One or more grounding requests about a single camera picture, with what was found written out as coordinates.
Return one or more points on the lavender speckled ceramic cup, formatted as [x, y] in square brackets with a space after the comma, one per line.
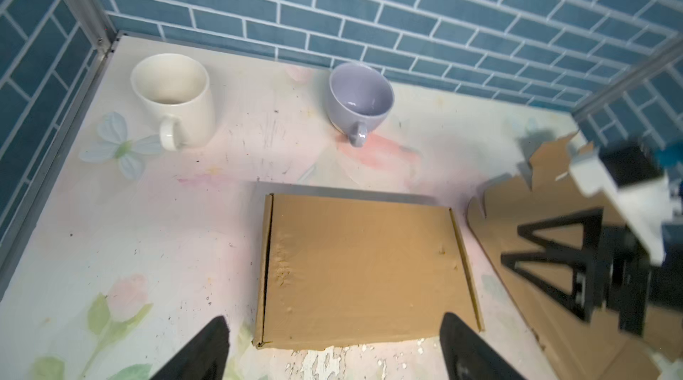
[358, 100]

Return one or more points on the brown cardboard box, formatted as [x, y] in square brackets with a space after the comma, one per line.
[342, 272]

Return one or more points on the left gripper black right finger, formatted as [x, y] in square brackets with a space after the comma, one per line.
[468, 356]

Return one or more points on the brown cardboard sheet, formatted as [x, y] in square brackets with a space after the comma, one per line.
[578, 243]

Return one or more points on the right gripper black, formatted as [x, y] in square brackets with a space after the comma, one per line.
[634, 286]

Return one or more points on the white ceramic mug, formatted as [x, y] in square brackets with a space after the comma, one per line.
[177, 93]

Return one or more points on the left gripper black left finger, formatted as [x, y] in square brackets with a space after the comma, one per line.
[204, 357]

